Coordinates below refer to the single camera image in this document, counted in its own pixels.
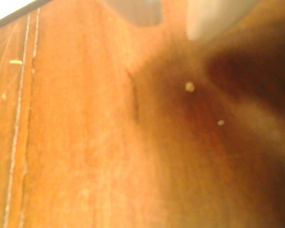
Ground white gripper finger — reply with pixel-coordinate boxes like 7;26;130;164
186;0;252;41
101;0;164;27

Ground white plate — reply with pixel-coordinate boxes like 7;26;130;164
0;0;36;26

